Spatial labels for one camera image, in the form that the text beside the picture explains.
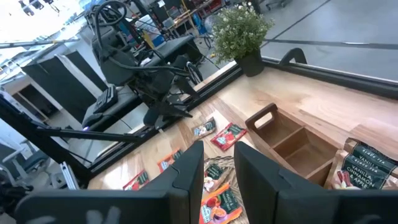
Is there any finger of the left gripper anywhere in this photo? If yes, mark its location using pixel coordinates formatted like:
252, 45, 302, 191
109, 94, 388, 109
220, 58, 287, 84
175, 76, 200, 100
157, 104, 193, 121

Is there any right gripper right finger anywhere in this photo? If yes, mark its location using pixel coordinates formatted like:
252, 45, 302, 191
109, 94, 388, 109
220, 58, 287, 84
234, 141, 327, 224

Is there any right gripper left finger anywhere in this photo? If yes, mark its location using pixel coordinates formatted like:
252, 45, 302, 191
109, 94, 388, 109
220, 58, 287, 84
141, 141, 205, 224

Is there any orange peach tea packet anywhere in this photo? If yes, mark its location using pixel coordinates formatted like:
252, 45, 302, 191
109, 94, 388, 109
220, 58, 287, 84
198, 183, 243, 224
157, 148, 184, 174

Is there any red strawberry tea packet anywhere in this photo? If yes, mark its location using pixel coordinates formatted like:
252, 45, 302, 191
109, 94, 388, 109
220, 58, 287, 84
210, 122, 248, 152
123, 169, 150, 191

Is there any grey desk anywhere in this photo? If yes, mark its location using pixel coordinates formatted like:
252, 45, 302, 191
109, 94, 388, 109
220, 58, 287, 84
81, 34, 203, 131

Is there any round woven placemat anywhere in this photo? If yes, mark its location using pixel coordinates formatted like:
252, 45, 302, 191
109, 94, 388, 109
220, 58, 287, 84
203, 155, 249, 224

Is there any wooden compartment box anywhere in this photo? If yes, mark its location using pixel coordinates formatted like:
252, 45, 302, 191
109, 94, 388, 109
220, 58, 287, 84
244, 102, 398, 190

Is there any black keyboard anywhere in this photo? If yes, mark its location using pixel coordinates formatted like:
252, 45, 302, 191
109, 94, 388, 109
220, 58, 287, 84
93, 85, 119, 114

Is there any white and blue container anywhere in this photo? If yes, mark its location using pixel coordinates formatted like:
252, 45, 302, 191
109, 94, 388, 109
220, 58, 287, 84
136, 14, 166, 48

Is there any black computer mouse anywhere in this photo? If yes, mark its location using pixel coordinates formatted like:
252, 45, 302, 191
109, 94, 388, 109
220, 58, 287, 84
81, 112, 103, 130

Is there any green potted plant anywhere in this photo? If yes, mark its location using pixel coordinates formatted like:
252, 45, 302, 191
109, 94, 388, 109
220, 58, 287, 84
211, 2, 274, 78

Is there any black crossbar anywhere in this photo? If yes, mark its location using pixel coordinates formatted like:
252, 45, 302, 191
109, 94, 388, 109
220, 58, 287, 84
34, 128, 146, 142

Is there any black partition panel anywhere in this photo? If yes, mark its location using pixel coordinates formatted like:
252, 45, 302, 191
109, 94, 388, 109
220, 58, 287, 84
21, 51, 108, 124

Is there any black arched hook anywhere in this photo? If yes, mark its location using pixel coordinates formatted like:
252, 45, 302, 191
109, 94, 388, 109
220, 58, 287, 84
279, 47, 308, 67

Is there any silver aluminium profile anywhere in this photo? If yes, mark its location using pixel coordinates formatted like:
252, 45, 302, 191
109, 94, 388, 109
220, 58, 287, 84
60, 161, 80, 190

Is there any thick black diagonal beam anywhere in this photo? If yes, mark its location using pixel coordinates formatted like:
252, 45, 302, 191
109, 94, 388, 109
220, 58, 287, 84
0, 93, 93, 184

